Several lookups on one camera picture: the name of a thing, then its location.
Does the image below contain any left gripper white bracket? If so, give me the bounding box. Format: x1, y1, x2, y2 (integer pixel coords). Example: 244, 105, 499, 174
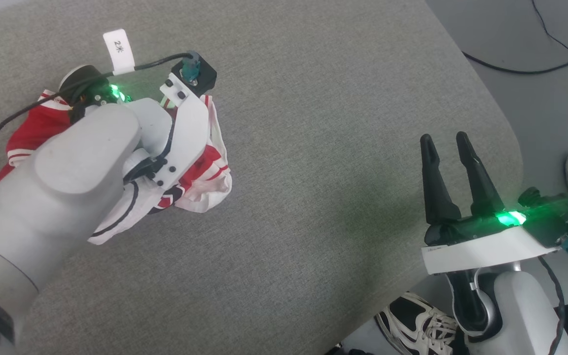
60, 64, 211, 190

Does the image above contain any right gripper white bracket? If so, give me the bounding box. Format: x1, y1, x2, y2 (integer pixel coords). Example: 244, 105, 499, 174
420, 131, 558, 275

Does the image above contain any red and white jersey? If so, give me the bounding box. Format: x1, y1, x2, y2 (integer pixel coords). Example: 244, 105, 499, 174
0, 89, 233, 246

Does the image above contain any grey fabric sofa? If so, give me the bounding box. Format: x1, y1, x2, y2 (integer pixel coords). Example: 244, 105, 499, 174
0, 0, 524, 355

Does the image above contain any white cable label tag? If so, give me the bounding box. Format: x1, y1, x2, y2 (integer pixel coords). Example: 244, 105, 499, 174
103, 29, 137, 75

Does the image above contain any thick black floor cable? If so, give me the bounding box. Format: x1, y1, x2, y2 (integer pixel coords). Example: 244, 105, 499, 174
461, 49, 568, 75

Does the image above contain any thin black floor cable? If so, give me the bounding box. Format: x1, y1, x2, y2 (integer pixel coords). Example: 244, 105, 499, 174
532, 0, 568, 52

